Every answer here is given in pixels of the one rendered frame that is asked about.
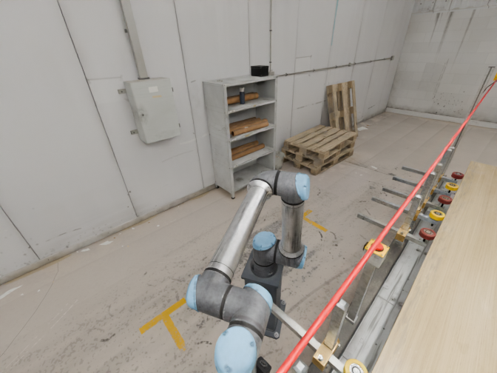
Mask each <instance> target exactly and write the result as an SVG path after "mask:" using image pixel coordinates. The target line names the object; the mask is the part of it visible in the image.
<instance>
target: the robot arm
mask: <svg viewBox="0 0 497 373"><path fill-rule="evenodd" d="M247 191H248V192H247V194H246V196H245V198H244V199H243V202H242V203H241V205H240V208H239V209H238V211H237V213H236V215H235V216H234V218H233V220H232V222H231V224H230V225H229V228H228V229H227V231H226V233H225V235H224V236H223V239H222V241H221V242H220V244H219V246H218V248H217V249H216V251H215V253H214V255H213V257H212V259H211V260H210V262H209V265H208V266H207V267H206V268H205V270H204V272H203V274H202V275H199V274H198V275H195V276H194V277H193V278H192V279H191V281H190V283H189V286H188V289H187V292H186V303H187V305H188V307H189V308H191V309H194V310H196V311H197V312H202V313H204V314H207V315H210V316H212V317H216V318H219V319H221V320H224V321H225V322H228V323H229V326H228V328H227V330H225V331H224V332H223V333H222V334H221V336H219V338H218V340H217V343H216V346H215V350H214V364H215V367H216V370H217V373H270V371H271V366H270V365H269V363H268V362H267V361H266V360H265V359H264V358H263V357H262V356H260V357H258V356H259V353H260V348H261V345H262V342H263V338H264V334H265V331H266V327H267V324H268V319H269V316H270V314H271V308H272V303H273V300H272V297H271V295H270V293H269V292H268V291H267V290H266V289H265V288H263V287H262V286H260V285H258V284H255V283H248V284H246V285H245V286H244V287H243V288H240V287H238V286H233V285H231V279H232V278H233V275H234V273H235V270H236V268H237V265H238V263H239V262H240V259H241V257H242V254H243V252H244V249H245V248H246V244H247V243H248V241H249V238H250V236H251V233H252V231H253V229H254V226H255V224H256V222H257V219H258V217H259V215H260V213H261V210H262V208H263V205H264V203H265V202H266V201H267V200H268V199H269V198H270V197H271V196H272V195H278V196H281V201H282V240H279V239H276V237H275V235H274V234H273V233H272V232H259V233H258V234H257V235H255V236H254V239H253V244H252V246H253V258H252V260H251V271H252V272H253V273H254V274H255V275H256V276H257V277H259V278H270V277H272V276H273V275H275V274H276V272H277V270H278V264H281V265H284V266H290V267H293V268H295V269H302V268H303V266H304V263H305V257H306V253H307V246H306V245H303V242H302V241H301V239H302V223H303V214H304V206H305V200H308V197H309V192H310V178H309V177H308V175H306V174H302V173H300V172H287V171H280V170H269V171H265V172H262V173H260V174H258V175H256V176H254V177H253V178H252V179H251V180H250V181H249V183H248V186H247Z"/></svg>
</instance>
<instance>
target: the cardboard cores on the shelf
mask: <svg viewBox="0 0 497 373"><path fill-rule="evenodd" d="M258 97H259V95H258V93H253V92H252V93H245V101H249V100H252V99H256V98H258ZM239 102H240V95H234V96H230V97H227V103H228V104H235V103H239ZM267 126H268V120H267V119H266V118H264V119H260V118H256V117H253V118H248V119H245V120H242V121H236V122H233V123H230V124H229V131H230V135H232V136H236V135H241V134H243V133H246V132H251V131H254V130H258V129H261V128H263V127H267ZM258 144H259V142H258V141H252V142H250V143H247V144H244V145H241V146H238V147H235V148H232V149H231V159H232V160H236V159H238V158H241V157H243V156H245V155H248V154H250V153H253V152H255V151H258V150H259V149H262V148H264V147H265V144H259V145H258Z"/></svg>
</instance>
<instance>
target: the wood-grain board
mask: <svg viewBox="0 0 497 373"><path fill-rule="evenodd" d="M371 373H497V167H495V166H492V165H488V164H482V163H479V162H475V161H471V162H470V164H469V166H468V168H467V171H466V173H465V174H464V177H463V179H462V180H461V183H460V185H459V188H458V189H457V191H456V194H455V196H454V198H453V200H452V202H451V204H450V206H449V209H448V211H447V213H446V215H445V217H444V219H443V221H442V224H441V226H440V227H439V230H438V232H437V234H436V237H435V238H434V240H433V242H432V244H431V247H430V249H429V251H428V253H427V255H426V257H425V260H424V262H423V264H422V266H421V268H420V270H419V273H418V275H417V276H416V279H415V281H414V282H413V285H412V287H411V289H410V291H409V293H408V296H407V298H406V300H405V302H404V304H403V306H402V308H401V310H400V313H399V315H398V317H397V319H396V321H395V323H394V325H393V328H392V329H391V331H390V334H389V335H388V339H387V340H386V342H385V345H384V346H383V348H382V351H381V353H380V355H379V357H378V359H377V361H376V364H375V366H374V368H373V370H372V372H371Z"/></svg>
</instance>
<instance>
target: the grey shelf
mask: <svg viewBox="0 0 497 373"><path fill-rule="evenodd" d="M275 80H276V87H275ZM218 81H219V79H216V80H210V81H203V91H204V98H205V104H206V115H207V121H208V127H209V138H210V144H211V151H212V162H213V167H214V179H215V185H216V189H218V188H219V186H220V187H222V188H223V189H224V190H226V191H227V192H230V193H231V198H232V199H235V196H234V192H236V191H238V190H239V189H241V188H243V187H245V186H248V184H249V181H250V180H251V179H252V178H253V177H254V176H256V175H258V174H260V173H262V172H265V171H269V170H273V167H274V170H275V155H276V130H277V82H278V76H276V75H267V76H262V77H259V76H251V75H243V76H237V77H231V78H222V79H221V81H222V82H218ZM241 87H244V91H245V93H252V92H253V93H258V95H259V97H258V98H256V99H252V100H249V101H245V104H240V102H239V103H235V104H228V103H227V97H230V96H234V95H239V94H240V88H241ZM274 109H275V115H274ZM253 117H256V118H260V119H264V118H266V119H267V120H268V126H267V127H263V128H261V129H258V130H254V131H251V132H246V133H243V134H241V135H236V136H232V135H230V131H229V124H230V123H233V122H236V121H242V120H245V119H248V118H253ZM254 137H255V141H258V142H259V144H265V147H264V148H262V149H259V150H258V151H255V152H253V153H250V154H248V155H245V156H243V157H241V158H238V159H236V160H232V159H231V149H232V148H235V147H238V146H241V145H244V144H247V143H250V142H252V141H254ZM259 144H258V145H259Z"/></svg>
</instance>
